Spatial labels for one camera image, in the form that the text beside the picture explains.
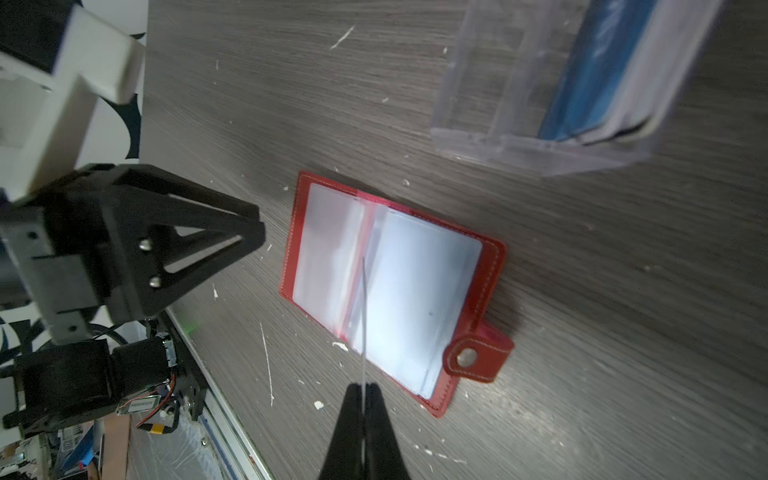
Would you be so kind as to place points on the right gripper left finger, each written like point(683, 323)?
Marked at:
point(344, 458)

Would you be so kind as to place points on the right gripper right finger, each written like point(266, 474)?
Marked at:
point(382, 457)

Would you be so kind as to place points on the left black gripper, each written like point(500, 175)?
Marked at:
point(137, 240)

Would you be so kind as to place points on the red leather card holder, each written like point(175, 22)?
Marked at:
point(429, 284)

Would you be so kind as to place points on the black VIP credit card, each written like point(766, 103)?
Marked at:
point(363, 327)

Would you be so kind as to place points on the clear acrylic card box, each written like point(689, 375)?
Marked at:
point(506, 66)

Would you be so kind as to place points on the blue credit card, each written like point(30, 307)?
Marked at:
point(597, 64)

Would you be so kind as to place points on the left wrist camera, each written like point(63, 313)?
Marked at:
point(57, 60)

